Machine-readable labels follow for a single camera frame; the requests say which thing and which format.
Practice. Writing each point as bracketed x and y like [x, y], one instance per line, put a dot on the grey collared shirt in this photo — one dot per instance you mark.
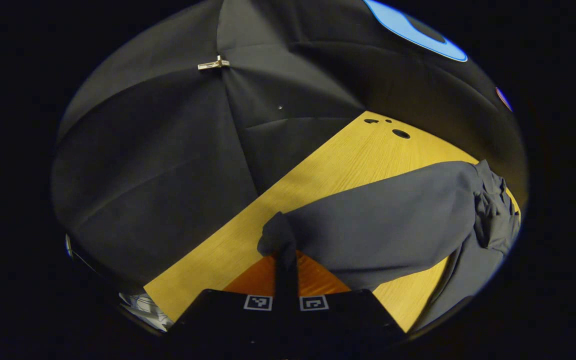
[393, 225]

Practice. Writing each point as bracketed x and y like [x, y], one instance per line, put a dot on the pale shiny crumpled object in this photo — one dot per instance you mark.
[145, 307]

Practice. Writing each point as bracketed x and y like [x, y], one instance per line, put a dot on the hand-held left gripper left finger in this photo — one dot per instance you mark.
[228, 320]

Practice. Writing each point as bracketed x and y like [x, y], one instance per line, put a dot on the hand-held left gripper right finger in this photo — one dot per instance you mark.
[348, 315]

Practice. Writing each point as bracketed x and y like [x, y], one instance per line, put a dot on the white cloth clip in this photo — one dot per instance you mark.
[213, 63]

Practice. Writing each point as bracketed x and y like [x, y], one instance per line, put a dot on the black backdrop cloth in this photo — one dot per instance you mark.
[168, 175]

